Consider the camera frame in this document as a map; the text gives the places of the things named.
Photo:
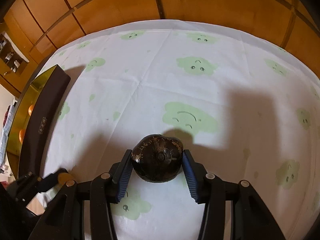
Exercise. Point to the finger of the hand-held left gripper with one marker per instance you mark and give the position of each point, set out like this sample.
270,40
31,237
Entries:
50,180

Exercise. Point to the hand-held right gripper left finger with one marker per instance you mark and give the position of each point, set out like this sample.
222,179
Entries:
124,178

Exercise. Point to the white green-printed tablecloth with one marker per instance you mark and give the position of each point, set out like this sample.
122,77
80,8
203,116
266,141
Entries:
225,80

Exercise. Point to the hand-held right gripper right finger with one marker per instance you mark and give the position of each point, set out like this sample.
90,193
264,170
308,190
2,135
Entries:
190,178

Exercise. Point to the small beige round fruit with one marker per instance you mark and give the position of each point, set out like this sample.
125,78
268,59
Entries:
63,178

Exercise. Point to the wooden wardrobe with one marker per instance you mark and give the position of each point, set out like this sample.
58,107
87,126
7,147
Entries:
200,0

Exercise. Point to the blue plaid cloth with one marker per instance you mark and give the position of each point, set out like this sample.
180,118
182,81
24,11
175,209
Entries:
5,135

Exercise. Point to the wooden door with shelf niche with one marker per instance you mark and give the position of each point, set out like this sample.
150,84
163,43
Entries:
13,82

